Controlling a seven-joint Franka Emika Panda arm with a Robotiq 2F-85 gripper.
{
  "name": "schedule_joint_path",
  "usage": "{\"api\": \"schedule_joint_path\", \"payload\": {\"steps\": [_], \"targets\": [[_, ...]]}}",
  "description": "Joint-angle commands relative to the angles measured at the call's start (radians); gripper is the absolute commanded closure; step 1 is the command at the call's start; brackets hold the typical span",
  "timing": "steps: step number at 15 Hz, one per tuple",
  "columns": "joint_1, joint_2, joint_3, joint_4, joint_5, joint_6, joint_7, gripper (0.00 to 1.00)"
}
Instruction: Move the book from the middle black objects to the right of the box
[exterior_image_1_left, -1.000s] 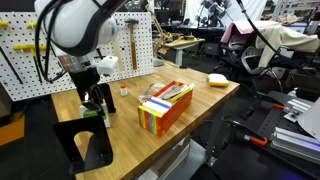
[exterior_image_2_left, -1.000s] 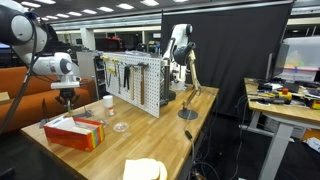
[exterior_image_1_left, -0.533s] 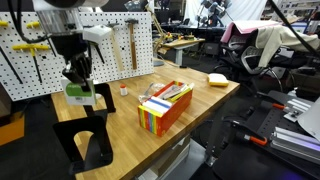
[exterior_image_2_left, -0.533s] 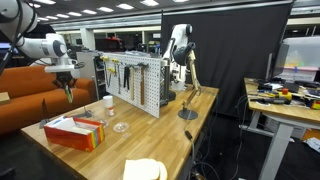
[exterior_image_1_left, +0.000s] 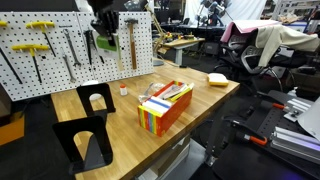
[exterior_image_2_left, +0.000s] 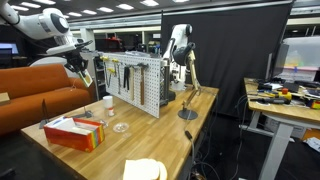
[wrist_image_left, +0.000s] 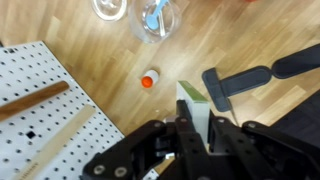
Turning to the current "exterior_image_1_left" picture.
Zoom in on black perforated cart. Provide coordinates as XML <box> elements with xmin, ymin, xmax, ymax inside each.
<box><xmin>211</xmin><ymin>89</ymin><xmax>320</xmax><ymax>180</ymax></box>

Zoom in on pink cloth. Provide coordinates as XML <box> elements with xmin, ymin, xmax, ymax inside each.
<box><xmin>219</xmin><ymin>19</ymin><xmax>281</xmax><ymax>44</ymax></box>

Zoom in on silver metal brackets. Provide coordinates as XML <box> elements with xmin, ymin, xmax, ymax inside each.
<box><xmin>283</xmin><ymin>98</ymin><xmax>314</xmax><ymax>123</ymax></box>

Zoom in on orange rainbow striped box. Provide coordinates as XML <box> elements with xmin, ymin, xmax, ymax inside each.
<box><xmin>137</xmin><ymin>80</ymin><xmax>194</xmax><ymax>138</ymax></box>

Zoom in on dark wooden handle hammer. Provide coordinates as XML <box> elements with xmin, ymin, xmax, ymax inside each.
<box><xmin>124</xmin><ymin>18</ymin><xmax>139</xmax><ymax>71</ymax></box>

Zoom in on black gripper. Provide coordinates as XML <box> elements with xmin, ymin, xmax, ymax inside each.
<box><xmin>89</xmin><ymin>9</ymin><xmax>120</xmax><ymax>47</ymax></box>

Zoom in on beige jacket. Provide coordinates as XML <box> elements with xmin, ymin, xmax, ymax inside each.
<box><xmin>254</xmin><ymin>24</ymin><xmax>320</xmax><ymax>68</ymax></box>

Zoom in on aluminium extrusion bars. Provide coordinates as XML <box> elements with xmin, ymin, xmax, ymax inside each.
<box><xmin>269</xmin><ymin>126</ymin><xmax>320</xmax><ymax>164</ymax></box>

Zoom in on black office chair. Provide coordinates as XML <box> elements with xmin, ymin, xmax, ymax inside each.
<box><xmin>218</xmin><ymin>29</ymin><xmax>294</xmax><ymax>94</ymax></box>

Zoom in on yellow edged booklet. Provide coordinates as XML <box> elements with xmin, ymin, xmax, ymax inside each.
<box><xmin>168</xmin><ymin>83</ymin><xmax>195</xmax><ymax>103</ymax></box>

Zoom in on long silver wrench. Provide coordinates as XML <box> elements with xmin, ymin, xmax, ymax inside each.
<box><xmin>62</xmin><ymin>29</ymin><xmax>82</xmax><ymax>69</ymax></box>

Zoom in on white backdrop sheet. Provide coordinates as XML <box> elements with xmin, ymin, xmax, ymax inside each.
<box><xmin>183</xmin><ymin>0</ymin><xmax>268</xmax><ymax>28</ymax></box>

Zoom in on light wooden handle hammer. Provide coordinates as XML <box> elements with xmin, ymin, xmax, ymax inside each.
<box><xmin>114</xmin><ymin>33</ymin><xmax>125</xmax><ymax>73</ymax></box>

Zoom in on yellow sponge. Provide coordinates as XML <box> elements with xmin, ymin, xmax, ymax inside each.
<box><xmin>207</xmin><ymin>73</ymin><xmax>230</xmax><ymax>88</ymax></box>

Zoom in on black pliers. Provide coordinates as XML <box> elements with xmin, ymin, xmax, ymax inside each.
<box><xmin>83</xmin><ymin>29</ymin><xmax>105</xmax><ymax>67</ymax></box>

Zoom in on yellow T-handle hex key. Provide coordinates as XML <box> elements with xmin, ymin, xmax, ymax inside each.
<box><xmin>25</xmin><ymin>21</ymin><xmax>57</xmax><ymax>58</ymax></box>
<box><xmin>12</xmin><ymin>44</ymin><xmax>50</xmax><ymax>85</ymax></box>
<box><xmin>0</xmin><ymin>20</ymin><xmax>24</xmax><ymax>86</ymax></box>

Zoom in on white blue striped booklet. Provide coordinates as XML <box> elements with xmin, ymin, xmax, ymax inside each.
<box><xmin>141</xmin><ymin>96</ymin><xmax>173</xmax><ymax>118</ymax></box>

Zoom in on short silver wrench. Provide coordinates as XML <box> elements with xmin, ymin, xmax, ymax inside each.
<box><xmin>60</xmin><ymin>49</ymin><xmax>78</xmax><ymax>84</ymax></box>

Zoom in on white pegboard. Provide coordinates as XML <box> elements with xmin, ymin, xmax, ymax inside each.
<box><xmin>0</xmin><ymin>11</ymin><xmax>155</xmax><ymax>103</ymax></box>

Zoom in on orange handled black clamp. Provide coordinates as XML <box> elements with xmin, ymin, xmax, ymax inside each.
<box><xmin>229</xmin><ymin>119</ymin><xmax>269</xmax><ymax>147</ymax></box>

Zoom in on wooden side table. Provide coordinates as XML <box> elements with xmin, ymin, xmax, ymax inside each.
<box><xmin>161</xmin><ymin>37</ymin><xmax>206</xmax><ymax>67</ymax></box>

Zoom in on small white orange-capped bottle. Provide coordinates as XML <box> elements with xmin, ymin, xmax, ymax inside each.
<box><xmin>119</xmin><ymin>84</ymin><xmax>129</xmax><ymax>97</ymax></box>

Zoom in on orange handled tool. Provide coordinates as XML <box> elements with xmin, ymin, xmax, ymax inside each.
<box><xmin>259</xmin><ymin>101</ymin><xmax>291</xmax><ymax>114</ymax></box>

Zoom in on small black metal bookend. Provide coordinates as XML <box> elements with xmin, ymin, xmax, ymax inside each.
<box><xmin>75</xmin><ymin>83</ymin><xmax>117</xmax><ymax>118</ymax></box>

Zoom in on large black metal bookend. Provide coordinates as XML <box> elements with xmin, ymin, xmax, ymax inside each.
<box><xmin>52</xmin><ymin>115</ymin><xmax>114</xmax><ymax>177</ymax></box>

